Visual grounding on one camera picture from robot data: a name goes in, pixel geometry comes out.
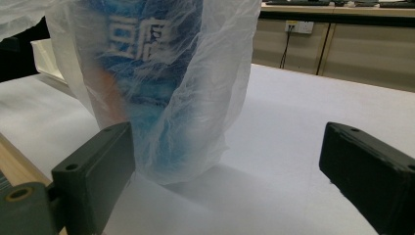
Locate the white translucent plastic bag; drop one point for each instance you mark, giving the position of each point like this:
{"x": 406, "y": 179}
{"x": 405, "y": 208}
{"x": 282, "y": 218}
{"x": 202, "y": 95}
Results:
{"x": 202, "y": 98}

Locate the blue snack packet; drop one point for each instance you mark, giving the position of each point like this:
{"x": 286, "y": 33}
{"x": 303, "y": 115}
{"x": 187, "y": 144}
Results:
{"x": 143, "y": 84}

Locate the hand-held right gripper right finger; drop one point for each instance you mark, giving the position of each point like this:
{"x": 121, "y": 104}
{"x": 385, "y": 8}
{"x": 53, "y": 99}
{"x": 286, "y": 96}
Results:
{"x": 372, "y": 169}

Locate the white plastic tray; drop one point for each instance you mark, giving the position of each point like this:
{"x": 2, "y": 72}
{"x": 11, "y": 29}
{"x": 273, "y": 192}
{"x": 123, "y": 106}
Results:
{"x": 45, "y": 60}

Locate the beige cabinet desk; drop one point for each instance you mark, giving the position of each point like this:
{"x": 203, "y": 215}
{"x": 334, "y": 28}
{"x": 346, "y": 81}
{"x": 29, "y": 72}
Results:
{"x": 359, "y": 49}

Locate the white wall socket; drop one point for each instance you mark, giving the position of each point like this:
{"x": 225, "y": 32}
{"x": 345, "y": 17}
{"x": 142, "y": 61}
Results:
{"x": 299, "y": 26}

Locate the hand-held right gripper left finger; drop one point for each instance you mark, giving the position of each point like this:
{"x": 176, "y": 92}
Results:
{"x": 98, "y": 169}

